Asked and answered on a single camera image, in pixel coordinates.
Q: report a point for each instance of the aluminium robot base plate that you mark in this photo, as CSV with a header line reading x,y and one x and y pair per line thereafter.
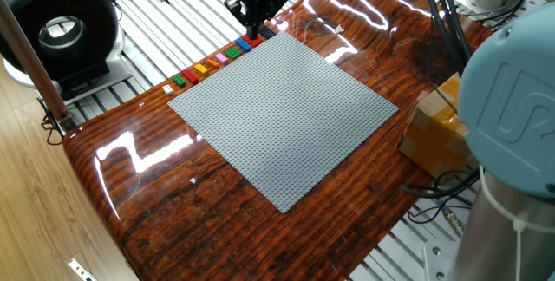
x,y
438,263

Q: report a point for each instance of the blue Lego brick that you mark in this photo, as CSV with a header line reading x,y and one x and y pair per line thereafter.
x,y
243,45

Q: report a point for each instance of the white zip tie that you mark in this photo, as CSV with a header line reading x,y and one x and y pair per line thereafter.
x,y
518,224

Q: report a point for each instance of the pink Lego brick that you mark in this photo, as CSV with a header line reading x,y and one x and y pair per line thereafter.
x,y
221,58

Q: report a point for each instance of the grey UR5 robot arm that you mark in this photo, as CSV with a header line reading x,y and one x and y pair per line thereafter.
x,y
511,99

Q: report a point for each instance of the thin orange Lego brick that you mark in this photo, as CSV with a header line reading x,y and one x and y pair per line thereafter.
x,y
213,63

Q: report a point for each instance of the black Lego plate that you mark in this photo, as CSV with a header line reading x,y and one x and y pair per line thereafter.
x,y
269,33

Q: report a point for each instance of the wood-grain table cover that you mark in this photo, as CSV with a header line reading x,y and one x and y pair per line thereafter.
x,y
217,229

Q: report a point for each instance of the brown slanted frame post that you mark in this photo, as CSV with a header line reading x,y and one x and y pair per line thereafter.
x,y
30,60

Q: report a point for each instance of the yellow Lego brick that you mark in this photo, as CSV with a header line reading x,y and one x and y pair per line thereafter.
x,y
201,68

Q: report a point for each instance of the crumpled white paper scrap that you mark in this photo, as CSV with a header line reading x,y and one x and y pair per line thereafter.
x,y
339,29

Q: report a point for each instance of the aluminium frame strut with bracket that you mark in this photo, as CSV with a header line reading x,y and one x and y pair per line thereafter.
x,y
80,269

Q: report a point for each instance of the long red Lego brick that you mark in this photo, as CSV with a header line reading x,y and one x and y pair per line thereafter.
x,y
190,76

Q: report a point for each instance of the wide red Lego plate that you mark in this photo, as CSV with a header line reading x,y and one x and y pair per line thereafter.
x,y
253,42

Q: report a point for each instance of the square green Lego plate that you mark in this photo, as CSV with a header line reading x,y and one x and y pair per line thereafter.
x,y
233,53

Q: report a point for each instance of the large grey Lego baseplate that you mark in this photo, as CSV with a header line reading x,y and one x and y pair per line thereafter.
x,y
282,116

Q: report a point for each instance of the taped cardboard box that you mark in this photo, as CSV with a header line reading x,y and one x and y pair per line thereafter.
x,y
433,133

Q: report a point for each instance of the white Lego brick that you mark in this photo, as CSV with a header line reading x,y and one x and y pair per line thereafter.
x,y
167,90

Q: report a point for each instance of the small green Lego brick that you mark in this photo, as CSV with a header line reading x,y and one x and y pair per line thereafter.
x,y
179,81

